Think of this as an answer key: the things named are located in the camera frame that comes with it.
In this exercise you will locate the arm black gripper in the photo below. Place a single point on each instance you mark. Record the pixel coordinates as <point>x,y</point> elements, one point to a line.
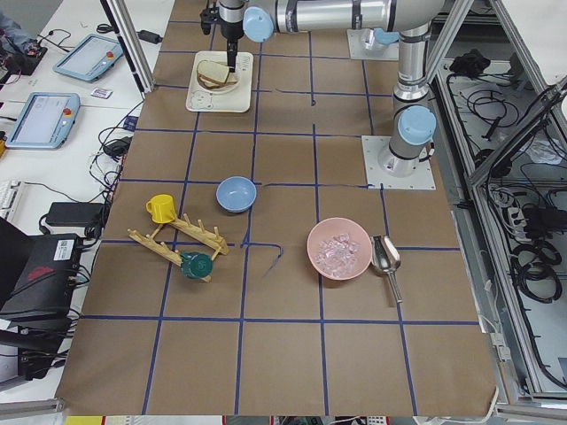
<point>229,29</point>

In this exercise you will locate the bread slice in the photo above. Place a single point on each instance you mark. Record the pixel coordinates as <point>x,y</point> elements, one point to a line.
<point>212,68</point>
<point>215,82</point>

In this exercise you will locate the cream round plate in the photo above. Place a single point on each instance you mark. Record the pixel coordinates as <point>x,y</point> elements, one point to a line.
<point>215,76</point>

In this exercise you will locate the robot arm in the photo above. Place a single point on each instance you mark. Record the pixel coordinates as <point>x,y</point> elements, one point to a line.
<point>406,24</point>

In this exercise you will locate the cream bear tray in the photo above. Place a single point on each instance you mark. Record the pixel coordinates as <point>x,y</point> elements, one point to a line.
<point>237,99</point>

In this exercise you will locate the teach pendant far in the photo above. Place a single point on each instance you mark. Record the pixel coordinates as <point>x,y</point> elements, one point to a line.
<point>90,58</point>

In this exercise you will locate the teach pendant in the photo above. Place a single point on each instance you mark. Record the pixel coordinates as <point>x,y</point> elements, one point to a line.
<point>90,58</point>
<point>45,121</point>

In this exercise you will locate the blue bowl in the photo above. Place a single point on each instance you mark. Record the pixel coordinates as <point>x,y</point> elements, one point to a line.
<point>236,194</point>

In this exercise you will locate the yellow cup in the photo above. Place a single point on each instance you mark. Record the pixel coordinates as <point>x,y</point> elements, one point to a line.
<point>161,207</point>

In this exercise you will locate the teach pendant near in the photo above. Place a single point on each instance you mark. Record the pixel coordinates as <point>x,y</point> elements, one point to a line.
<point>45,121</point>

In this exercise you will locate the black power adapter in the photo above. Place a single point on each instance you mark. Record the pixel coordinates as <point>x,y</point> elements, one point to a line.
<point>71,215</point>

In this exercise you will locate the dark green cup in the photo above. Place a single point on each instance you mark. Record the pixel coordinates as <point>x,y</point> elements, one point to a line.
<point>196,265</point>

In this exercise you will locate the pink bowl with ice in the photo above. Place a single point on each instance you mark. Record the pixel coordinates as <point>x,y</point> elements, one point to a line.
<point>339,248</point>

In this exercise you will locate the metal scoop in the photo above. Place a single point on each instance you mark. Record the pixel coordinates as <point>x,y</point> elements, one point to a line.
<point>386,261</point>

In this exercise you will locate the black computer box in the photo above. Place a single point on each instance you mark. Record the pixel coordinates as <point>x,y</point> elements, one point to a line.
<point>38,274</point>

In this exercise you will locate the aluminium frame post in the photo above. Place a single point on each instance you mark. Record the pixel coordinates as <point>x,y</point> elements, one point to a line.
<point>119,18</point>

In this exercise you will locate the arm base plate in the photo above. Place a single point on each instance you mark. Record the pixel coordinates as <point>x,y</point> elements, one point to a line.
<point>373,44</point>
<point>386,171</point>

